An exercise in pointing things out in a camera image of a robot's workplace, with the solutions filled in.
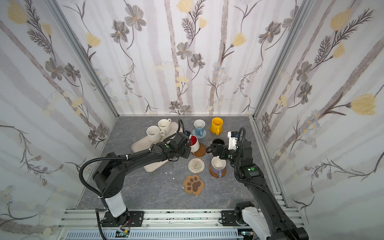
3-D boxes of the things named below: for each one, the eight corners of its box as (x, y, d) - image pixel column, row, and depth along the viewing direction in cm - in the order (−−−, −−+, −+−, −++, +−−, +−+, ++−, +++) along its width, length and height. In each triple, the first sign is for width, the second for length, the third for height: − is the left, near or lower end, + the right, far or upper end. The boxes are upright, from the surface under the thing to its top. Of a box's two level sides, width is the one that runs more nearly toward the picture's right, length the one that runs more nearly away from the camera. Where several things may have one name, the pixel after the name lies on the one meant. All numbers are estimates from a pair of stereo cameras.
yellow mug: (211, 137, 109) (212, 129, 102) (210, 125, 117) (211, 117, 109) (222, 137, 109) (224, 129, 102) (220, 126, 117) (222, 117, 109)
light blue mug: (191, 136, 110) (191, 127, 101) (195, 127, 116) (196, 117, 107) (201, 139, 108) (201, 130, 100) (205, 130, 114) (206, 120, 105)
